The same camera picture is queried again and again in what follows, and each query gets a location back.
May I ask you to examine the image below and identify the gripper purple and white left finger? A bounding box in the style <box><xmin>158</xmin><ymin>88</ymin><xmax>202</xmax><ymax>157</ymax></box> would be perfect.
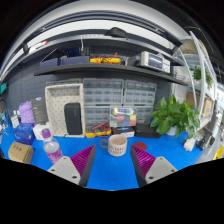
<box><xmin>48</xmin><ymin>145</ymin><xmax>96</xmax><ymax>187</ymax></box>

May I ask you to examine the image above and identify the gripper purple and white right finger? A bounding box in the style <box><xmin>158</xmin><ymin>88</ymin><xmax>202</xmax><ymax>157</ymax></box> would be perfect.
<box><xmin>130</xmin><ymin>145</ymin><xmax>177</xmax><ymax>187</ymax></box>

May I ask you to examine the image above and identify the clear bottle with purple cap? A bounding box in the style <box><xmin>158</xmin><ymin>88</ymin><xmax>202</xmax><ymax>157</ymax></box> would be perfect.
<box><xmin>41</xmin><ymin>128</ymin><xmax>63</xmax><ymax>164</ymax></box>

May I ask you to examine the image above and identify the dark red round coaster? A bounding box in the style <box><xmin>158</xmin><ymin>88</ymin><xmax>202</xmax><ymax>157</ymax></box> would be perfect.
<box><xmin>134</xmin><ymin>142</ymin><xmax>147</xmax><ymax>150</ymax></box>

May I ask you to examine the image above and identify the black flat box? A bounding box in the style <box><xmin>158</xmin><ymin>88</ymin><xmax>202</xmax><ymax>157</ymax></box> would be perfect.
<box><xmin>135</xmin><ymin>123</ymin><xmax>160</xmax><ymax>139</ymax></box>

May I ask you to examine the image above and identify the beige patterned ceramic mug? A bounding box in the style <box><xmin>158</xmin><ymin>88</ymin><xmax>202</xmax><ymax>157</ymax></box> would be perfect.
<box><xmin>100</xmin><ymin>134</ymin><xmax>127</xmax><ymax>157</ymax></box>

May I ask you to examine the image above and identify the small white and blue box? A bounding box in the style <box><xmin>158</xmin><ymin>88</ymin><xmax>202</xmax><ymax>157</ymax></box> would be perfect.
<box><xmin>112</xmin><ymin>127</ymin><xmax>135</xmax><ymax>138</ymax></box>

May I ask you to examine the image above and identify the yellow multimeter with red leads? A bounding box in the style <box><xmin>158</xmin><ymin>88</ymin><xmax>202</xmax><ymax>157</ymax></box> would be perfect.
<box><xmin>85</xmin><ymin>122</ymin><xmax>112</xmax><ymax>138</ymax></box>

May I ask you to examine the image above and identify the small white power adapter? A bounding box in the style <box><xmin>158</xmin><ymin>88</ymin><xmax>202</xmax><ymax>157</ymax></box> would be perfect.
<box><xmin>183</xmin><ymin>138</ymin><xmax>196</xmax><ymax>152</ymax></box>

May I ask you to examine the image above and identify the black rectangular speaker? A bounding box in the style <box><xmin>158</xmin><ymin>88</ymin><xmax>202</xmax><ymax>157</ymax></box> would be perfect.
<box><xmin>64</xmin><ymin>103</ymin><xmax>82</xmax><ymax>135</ymax></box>

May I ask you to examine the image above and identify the brown cardboard box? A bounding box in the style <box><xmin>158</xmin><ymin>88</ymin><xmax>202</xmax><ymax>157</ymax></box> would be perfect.
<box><xmin>8</xmin><ymin>141</ymin><xmax>34</xmax><ymax>164</ymax></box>

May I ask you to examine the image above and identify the clear box with coloured parts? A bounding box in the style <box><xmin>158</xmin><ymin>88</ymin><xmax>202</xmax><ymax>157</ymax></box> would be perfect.
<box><xmin>109</xmin><ymin>107</ymin><xmax>137</xmax><ymax>127</ymax></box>

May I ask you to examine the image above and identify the green potted plant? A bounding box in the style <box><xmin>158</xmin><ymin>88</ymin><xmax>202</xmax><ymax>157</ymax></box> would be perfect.
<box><xmin>149</xmin><ymin>95</ymin><xmax>200</xmax><ymax>139</ymax></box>

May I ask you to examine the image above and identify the blue plastic bag package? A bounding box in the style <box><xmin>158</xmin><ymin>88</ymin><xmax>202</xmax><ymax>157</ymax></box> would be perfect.
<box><xmin>13</xmin><ymin>123</ymin><xmax>35</xmax><ymax>145</ymax></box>

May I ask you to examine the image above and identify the white pegboard tray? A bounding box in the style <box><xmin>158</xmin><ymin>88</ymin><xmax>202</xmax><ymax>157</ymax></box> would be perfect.
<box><xmin>45</xmin><ymin>83</ymin><xmax>85</xmax><ymax>137</ymax></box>

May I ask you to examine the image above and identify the dark grey product box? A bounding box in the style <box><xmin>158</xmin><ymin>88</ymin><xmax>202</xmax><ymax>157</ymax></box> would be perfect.
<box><xmin>31</xmin><ymin>97</ymin><xmax>48</xmax><ymax>124</ymax></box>

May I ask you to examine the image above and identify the grey parts drawer cabinet right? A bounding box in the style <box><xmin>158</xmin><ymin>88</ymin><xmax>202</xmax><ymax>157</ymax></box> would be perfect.
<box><xmin>123</xmin><ymin>80</ymin><xmax>157</xmax><ymax>123</ymax></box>

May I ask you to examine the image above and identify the grey parts drawer cabinet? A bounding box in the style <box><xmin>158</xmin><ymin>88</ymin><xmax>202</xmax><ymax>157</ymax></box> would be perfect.
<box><xmin>123</xmin><ymin>80</ymin><xmax>157</xmax><ymax>123</ymax></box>
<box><xmin>83</xmin><ymin>78</ymin><xmax>124</xmax><ymax>126</ymax></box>

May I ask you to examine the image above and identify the grey parts drawer cabinet left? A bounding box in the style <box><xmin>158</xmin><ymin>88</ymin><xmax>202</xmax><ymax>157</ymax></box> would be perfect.
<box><xmin>83</xmin><ymin>78</ymin><xmax>124</xmax><ymax>126</ymax></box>

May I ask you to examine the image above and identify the purple plastic bag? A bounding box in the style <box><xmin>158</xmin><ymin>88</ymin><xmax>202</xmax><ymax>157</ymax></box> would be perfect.
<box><xmin>19</xmin><ymin>101</ymin><xmax>35</xmax><ymax>123</ymax></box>

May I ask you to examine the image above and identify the small plant on rack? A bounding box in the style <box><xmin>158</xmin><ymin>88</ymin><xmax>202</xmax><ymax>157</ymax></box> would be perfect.
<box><xmin>191</xmin><ymin>66</ymin><xmax>212</xmax><ymax>88</ymax></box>

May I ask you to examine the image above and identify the white metal shelving rack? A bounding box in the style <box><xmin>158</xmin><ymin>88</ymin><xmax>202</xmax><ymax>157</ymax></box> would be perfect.
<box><xmin>173</xmin><ymin>32</ymin><xmax>217</xmax><ymax>129</ymax></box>

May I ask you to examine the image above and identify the dark blue box on shelf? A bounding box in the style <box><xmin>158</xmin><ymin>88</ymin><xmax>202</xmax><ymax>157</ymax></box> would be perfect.
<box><xmin>40</xmin><ymin>47</ymin><xmax>90</xmax><ymax>70</ymax></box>

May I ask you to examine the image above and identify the white bench instrument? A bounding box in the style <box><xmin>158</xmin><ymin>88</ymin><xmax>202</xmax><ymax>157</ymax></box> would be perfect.
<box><xmin>125</xmin><ymin>51</ymin><xmax>170</xmax><ymax>73</ymax></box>

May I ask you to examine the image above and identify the yellow tool on shelf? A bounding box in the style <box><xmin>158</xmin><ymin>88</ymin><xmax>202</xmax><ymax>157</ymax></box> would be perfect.
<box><xmin>90</xmin><ymin>53</ymin><xmax>121</xmax><ymax>64</ymax></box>

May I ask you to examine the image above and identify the black lamp head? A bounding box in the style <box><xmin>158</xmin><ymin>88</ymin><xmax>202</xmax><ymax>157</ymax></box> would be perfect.
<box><xmin>105</xmin><ymin>27</ymin><xmax>127</xmax><ymax>38</ymax></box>

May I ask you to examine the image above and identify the dark grey wall shelf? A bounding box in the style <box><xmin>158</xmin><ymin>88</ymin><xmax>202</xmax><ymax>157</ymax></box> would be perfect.
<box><xmin>34</xmin><ymin>63</ymin><xmax>186</xmax><ymax>86</ymax></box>

